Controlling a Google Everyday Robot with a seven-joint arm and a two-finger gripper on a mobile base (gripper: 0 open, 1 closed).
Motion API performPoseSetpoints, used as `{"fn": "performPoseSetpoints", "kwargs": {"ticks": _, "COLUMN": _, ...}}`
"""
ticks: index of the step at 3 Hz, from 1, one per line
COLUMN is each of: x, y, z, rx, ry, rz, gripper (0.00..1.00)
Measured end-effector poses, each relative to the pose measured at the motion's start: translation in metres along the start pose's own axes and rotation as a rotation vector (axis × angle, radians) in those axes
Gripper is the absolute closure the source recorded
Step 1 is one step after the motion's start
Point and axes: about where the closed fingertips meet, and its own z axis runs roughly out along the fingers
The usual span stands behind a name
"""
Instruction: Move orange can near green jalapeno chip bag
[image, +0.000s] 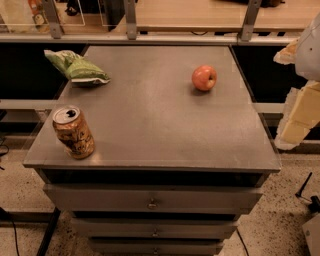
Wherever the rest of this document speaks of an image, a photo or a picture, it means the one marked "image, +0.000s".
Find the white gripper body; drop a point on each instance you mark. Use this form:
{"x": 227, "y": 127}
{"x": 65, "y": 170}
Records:
{"x": 308, "y": 55}

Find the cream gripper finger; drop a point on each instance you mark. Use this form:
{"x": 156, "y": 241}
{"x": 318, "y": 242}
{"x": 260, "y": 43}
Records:
{"x": 301, "y": 113}
{"x": 287, "y": 55}

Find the orange soda can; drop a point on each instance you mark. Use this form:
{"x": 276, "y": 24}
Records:
{"x": 73, "y": 132}

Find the green jalapeno chip bag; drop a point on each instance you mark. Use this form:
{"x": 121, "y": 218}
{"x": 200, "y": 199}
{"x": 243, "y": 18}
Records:
{"x": 76, "y": 68}

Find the red apple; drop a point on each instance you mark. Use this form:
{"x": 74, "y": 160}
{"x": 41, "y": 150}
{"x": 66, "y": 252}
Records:
{"x": 204, "y": 78}

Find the white box on floor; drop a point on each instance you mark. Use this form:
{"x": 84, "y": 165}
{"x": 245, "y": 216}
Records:
{"x": 311, "y": 231}

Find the grey drawer cabinet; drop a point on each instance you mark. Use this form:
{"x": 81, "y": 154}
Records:
{"x": 152, "y": 127}

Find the wooden background table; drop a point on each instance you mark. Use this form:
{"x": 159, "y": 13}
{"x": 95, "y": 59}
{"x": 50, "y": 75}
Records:
{"x": 222, "y": 15}

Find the bottom grey drawer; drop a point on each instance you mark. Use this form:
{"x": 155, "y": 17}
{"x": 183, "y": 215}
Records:
{"x": 156, "y": 247}

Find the grey drawer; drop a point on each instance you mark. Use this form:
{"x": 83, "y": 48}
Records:
{"x": 138, "y": 228}
{"x": 162, "y": 199}
{"x": 156, "y": 247}

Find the middle grey drawer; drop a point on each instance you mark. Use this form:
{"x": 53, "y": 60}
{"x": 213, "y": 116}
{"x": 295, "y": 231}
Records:
{"x": 138, "y": 228}

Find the top grey drawer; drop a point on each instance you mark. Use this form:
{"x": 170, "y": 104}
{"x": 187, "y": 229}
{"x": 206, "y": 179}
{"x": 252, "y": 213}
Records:
{"x": 162, "y": 199}

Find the metal railing frame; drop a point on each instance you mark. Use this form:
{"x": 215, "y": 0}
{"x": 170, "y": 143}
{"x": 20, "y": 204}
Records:
{"x": 114, "y": 22}

